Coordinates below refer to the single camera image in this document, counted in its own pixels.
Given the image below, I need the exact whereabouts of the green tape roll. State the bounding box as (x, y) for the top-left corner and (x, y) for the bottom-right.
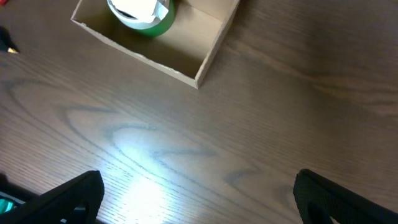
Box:
(130, 0), (175, 37)

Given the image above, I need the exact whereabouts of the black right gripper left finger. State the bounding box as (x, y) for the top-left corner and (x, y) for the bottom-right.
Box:
(1, 170), (104, 224)

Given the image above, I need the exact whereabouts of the open cardboard box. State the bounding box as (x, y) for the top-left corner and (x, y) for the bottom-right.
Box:
(71, 0), (239, 88)

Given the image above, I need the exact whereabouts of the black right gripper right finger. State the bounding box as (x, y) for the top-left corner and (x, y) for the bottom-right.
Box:
(293, 169), (397, 224)

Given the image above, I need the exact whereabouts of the black teardrop-shaped object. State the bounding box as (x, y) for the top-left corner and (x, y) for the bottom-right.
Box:
(1, 27), (19, 54)

